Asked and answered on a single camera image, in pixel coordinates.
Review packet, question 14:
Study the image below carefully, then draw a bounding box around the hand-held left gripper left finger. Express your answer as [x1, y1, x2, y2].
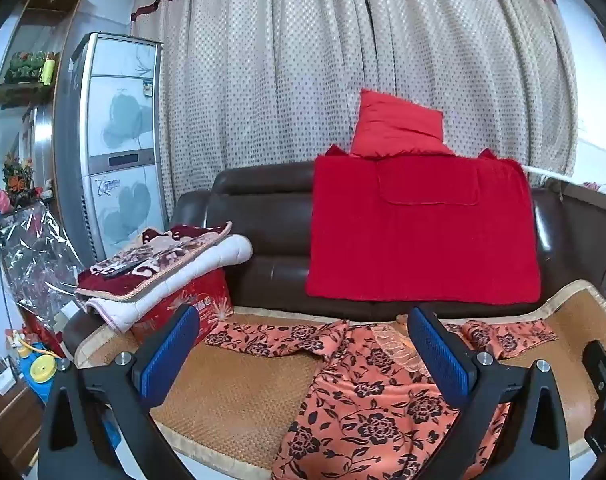
[37, 304, 201, 480]

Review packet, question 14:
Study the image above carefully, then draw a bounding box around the blue and yellow toy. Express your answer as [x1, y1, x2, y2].
[10, 329, 72, 406]

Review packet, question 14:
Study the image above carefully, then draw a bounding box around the orange floral blouse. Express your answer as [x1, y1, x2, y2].
[203, 317, 558, 480]

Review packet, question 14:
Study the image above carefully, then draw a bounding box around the beige dotted curtain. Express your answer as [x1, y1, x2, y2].
[130, 0, 582, 221]

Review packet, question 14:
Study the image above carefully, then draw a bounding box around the woven sofa mat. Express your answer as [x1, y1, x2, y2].
[76, 279, 606, 472]

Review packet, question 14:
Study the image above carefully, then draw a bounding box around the dark brown leather sofa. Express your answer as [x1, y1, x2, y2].
[63, 162, 566, 361]

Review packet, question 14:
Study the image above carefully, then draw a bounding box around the wooden display cabinet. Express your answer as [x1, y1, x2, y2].
[0, 0, 97, 211]

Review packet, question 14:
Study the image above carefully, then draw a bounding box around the red printed cushion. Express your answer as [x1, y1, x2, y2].
[128, 267, 235, 347]

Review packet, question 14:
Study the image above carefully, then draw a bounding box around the red pillow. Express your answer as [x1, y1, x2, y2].
[349, 88, 456, 159]

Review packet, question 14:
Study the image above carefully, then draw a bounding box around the red knitted cloth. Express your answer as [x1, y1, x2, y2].
[305, 146, 542, 305]

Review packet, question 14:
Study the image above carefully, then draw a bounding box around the black remote control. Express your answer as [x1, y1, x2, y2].
[102, 260, 142, 280]

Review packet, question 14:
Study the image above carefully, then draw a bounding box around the green ornament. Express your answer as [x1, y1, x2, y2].
[5, 50, 59, 84]

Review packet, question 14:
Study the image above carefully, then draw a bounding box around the folded floral quilt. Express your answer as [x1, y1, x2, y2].
[74, 221, 254, 334]

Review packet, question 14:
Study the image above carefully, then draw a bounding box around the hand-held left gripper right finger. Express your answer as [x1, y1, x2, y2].
[408, 306, 572, 480]

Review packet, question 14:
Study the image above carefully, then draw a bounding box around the artificial flower bouquet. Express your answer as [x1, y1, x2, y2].
[2, 154, 37, 202]

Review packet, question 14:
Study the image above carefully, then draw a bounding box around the clear plastic sheet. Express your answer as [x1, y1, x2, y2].
[0, 204, 92, 337]

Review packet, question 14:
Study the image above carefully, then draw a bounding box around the standing air conditioner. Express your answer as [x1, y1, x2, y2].
[53, 32, 165, 262]

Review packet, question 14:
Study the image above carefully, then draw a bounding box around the dark brown armchair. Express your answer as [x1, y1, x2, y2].
[533, 176, 606, 306]

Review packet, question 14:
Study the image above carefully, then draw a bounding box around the low wooden cabinet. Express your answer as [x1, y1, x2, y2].
[0, 360, 50, 477]

